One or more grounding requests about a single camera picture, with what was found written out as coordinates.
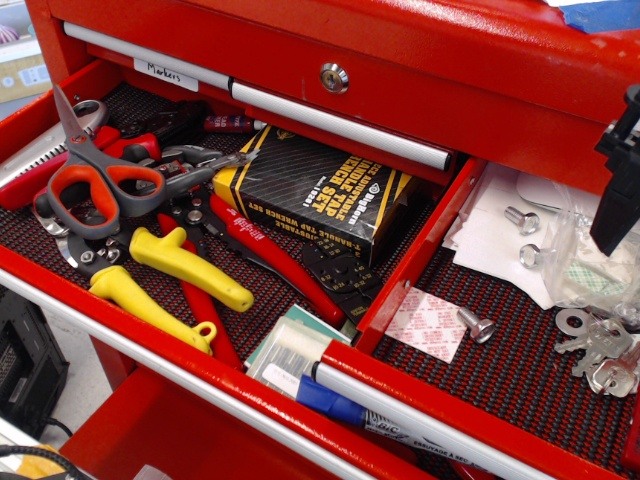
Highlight black electronic box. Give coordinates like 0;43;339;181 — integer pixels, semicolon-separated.
1;287;69;438

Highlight yellow handled tin snips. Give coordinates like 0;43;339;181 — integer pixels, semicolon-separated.
34;213;254;355

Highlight blue capped BIC marker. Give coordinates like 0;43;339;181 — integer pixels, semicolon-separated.
296;375;485;472

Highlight white adhesive strip packet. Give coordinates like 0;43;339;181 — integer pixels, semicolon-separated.
385;287;467;364

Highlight red black handled pliers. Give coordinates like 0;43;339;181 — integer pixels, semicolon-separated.
103;133;162;163

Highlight black cable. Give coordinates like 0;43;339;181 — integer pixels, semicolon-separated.
0;417;89;480

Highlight grey handled cutter pliers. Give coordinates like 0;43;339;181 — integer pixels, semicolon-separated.
140;145;260;198

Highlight black crimping tool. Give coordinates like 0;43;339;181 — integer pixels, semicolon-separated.
109;100;209;147

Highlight black yellow tap wrench box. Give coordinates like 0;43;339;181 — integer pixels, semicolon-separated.
213;126;421;263

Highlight silver pan head screw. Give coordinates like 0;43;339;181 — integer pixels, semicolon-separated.
457;308;496;344

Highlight red threadlocker tube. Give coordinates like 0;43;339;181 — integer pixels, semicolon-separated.
203;115;266;133

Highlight silver key bunch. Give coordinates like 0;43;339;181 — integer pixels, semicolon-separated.
554;313;639;398

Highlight clear plastic bit case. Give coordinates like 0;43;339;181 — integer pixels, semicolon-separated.
245;305;352;399

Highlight red handled wire stripper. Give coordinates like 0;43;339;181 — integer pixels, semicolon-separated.
156;187;379;372

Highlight silver hex bolt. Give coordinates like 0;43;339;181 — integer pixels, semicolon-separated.
504;206;540;235
519;243;550;269

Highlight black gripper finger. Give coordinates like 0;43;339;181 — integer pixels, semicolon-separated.
590;84;639;256

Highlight white paper sheets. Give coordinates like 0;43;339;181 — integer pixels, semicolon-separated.
445;163;568;309

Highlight red tool chest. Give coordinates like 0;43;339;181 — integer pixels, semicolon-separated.
1;1;639;479

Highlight clear plastic bag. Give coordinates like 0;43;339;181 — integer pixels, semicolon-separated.
542;186;639;332

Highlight silver cabinet lock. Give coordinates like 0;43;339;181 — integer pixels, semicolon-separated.
320;62;349;94

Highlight grey and orange scissors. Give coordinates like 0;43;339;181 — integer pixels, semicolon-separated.
46;84;167;240

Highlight white markers label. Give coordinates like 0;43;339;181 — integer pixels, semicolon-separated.
133;58;199;92

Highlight silver flat washer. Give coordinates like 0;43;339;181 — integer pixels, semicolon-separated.
555;308;590;337

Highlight silver hex bolt lower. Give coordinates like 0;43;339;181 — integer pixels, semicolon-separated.
519;243;550;269

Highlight cardboard box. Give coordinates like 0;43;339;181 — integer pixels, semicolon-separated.
1;37;51;103

